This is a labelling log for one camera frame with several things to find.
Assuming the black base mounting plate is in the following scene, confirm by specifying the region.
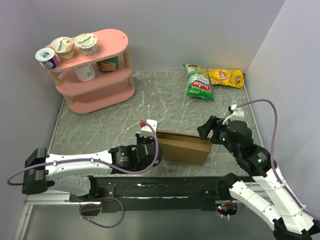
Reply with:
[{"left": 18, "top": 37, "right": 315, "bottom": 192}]
[{"left": 69, "top": 176, "right": 234, "bottom": 213}]

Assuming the green snack cup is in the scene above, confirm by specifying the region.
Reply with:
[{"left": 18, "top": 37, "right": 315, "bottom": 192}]
[{"left": 96, "top": 56, "right": 119, "bottom": 73}]

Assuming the blue white yogurt cup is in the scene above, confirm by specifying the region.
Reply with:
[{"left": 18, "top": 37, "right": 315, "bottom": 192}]
[{"left": 35, "top": 47, "right": 59, "bottom": 70}]

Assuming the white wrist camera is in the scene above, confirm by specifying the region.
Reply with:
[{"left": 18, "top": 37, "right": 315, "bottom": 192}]
[
  {"left": 139, "top": 119, "right": 158, "bottom": 137},
  {"left": 222, "top": 104, "right": 245, "bottom": 125}
]

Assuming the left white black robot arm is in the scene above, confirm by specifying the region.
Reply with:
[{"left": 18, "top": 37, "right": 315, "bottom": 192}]
[{"left": 22, "top": 134, "right": 163, "bottom": 201}]

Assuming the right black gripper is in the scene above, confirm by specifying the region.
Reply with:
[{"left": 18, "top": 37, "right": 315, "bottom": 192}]
[{"left": 196, "top": 114, "right": 239, "bottom": 157}]

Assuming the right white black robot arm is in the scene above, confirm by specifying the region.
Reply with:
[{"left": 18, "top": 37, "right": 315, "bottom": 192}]
[{"left": 197, "top": 116, "right": 320, "bottom": 240}]

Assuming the brown cardboard box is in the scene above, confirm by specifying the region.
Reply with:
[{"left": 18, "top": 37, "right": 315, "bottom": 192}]
[{"left": 156, "top": 129, "right": 212, "bottom": 166}]

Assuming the white Chobani yogurt cup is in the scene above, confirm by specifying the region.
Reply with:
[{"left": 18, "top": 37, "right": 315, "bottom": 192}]
[{"left": 74, "top": 33, "right": 98, "bottom": 56}]

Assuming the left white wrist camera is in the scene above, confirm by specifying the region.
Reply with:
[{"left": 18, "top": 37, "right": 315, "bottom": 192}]
[{"left": 139, "top": 119, "right": 158, "bottom": 137}]

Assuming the pink three-tier shelf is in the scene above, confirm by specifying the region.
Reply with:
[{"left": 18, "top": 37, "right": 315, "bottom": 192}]
[{"left": 48, "top": 29, "right": 136, "bottom": 114}]

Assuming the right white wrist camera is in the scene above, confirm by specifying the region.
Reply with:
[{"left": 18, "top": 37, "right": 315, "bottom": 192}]
[{"left": 222, "top": 104, "right": 245, "bottom": 125}]

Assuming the orange Chobani yogurt cup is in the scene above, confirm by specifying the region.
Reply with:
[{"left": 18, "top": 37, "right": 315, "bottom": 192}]
[{"left": 50, "top": 36, "right": 76, "bottom": 60}]

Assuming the yellow Lays chips bag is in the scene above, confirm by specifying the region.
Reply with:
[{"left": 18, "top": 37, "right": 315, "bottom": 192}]
[{"left": 208, "top": 68, "right": 245, "bottom": 89}]

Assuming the green Chuba chips bag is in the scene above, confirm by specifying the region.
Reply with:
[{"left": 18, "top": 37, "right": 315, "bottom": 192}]
[{"left": 183, "top": 64, "right": 215, "bottom": 101}]

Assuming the white plastic cup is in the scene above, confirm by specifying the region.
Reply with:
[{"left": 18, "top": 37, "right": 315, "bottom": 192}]
[{"left": 73, "top": 63, "right": 96, "bottom": 82}]

